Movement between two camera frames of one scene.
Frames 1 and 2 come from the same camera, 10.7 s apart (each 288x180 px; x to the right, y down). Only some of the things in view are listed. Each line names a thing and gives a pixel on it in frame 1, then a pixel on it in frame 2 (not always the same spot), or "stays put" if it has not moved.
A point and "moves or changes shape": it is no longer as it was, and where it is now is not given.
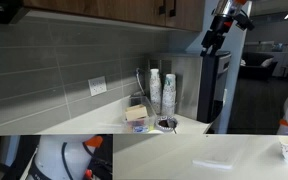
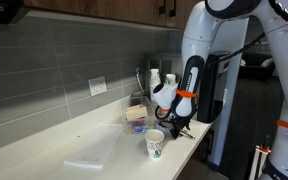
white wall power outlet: [97, 85] stays put
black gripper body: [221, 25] → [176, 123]
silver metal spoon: [173, 124] moves or changes shape
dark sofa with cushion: [257, 66] stays put
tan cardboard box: [136, 112] stays put
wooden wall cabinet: [182, 14] stays put
